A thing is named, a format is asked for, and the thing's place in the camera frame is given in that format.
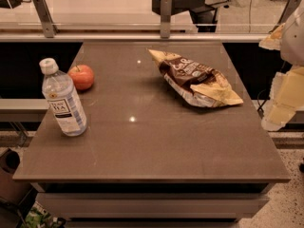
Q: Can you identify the green patterned bag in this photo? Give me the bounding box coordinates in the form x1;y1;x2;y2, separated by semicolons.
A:
20;201;66;228

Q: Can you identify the left metal railing bracket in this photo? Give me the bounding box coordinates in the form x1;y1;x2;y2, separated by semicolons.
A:
32;0;58;38

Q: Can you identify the black office chair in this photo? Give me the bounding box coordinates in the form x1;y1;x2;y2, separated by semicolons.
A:
151;0;266;33

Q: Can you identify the right metal railing bracket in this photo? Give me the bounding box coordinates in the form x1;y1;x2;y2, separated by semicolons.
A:
272;0;303;32

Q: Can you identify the brown yellow chip bag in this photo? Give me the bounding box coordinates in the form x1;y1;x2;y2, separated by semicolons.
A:
149;49;243;108

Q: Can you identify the middle metal railing bracket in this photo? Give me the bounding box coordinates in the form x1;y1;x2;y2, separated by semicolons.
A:
160;0;172;39

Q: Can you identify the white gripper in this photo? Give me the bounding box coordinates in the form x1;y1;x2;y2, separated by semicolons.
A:
258;8;304;131

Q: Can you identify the metal railing bracket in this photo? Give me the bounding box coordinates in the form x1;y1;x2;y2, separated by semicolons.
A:
272;0;303;32
32;0;58;38
160;0;172;39

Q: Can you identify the red apple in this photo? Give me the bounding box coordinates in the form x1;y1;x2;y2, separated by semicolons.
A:
67;65;94;90

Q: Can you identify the brown cardboard box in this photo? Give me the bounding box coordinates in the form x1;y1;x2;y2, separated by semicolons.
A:
0;149;31;204

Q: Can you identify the glass railing panel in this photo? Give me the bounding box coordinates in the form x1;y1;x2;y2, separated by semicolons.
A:
0;0;304;35

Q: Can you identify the clear blue plastic bottle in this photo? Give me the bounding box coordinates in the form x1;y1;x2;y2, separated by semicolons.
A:
39;58;87;137

